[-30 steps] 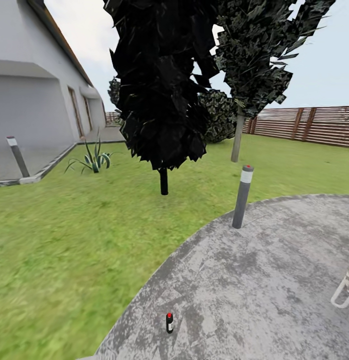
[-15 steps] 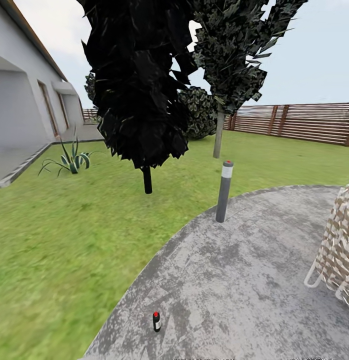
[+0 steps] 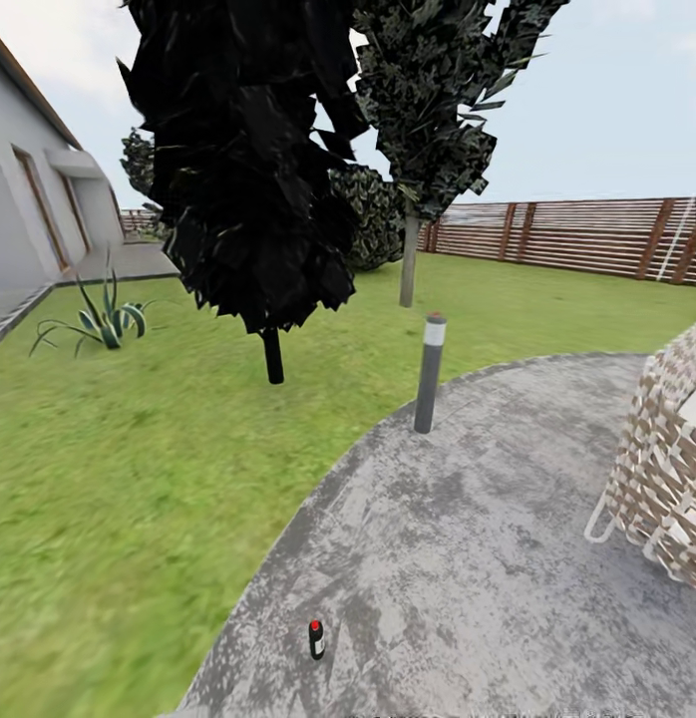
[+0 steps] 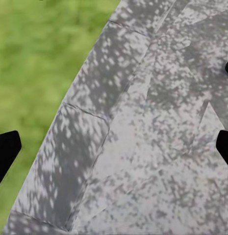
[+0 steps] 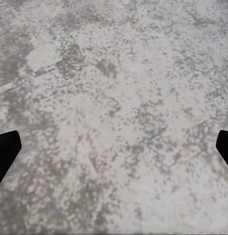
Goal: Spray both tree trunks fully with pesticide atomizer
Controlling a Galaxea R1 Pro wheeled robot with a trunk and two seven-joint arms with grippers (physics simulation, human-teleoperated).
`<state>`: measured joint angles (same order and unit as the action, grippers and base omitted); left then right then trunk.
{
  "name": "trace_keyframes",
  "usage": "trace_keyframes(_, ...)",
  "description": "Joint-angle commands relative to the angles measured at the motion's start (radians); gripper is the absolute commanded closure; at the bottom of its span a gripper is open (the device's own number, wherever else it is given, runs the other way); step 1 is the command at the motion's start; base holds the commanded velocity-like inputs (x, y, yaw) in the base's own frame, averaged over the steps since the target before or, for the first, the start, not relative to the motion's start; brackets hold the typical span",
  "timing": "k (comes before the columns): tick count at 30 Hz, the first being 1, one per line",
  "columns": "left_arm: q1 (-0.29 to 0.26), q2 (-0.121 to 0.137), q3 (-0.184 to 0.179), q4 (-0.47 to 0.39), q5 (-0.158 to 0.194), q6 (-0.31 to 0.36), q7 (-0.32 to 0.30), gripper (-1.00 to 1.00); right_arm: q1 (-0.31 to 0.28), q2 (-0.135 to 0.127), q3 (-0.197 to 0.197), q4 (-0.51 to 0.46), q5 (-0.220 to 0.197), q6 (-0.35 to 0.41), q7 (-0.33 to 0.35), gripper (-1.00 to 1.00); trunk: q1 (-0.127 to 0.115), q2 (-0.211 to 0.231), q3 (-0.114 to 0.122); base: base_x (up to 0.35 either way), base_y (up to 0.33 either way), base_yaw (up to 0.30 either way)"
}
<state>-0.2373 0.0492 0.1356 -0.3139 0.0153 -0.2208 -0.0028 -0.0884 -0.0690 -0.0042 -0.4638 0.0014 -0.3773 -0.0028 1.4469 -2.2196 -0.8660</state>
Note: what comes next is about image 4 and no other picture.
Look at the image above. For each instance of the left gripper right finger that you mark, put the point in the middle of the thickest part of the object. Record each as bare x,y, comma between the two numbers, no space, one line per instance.
222,144

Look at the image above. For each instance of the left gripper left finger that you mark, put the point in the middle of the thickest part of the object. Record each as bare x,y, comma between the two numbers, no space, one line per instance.
10,145

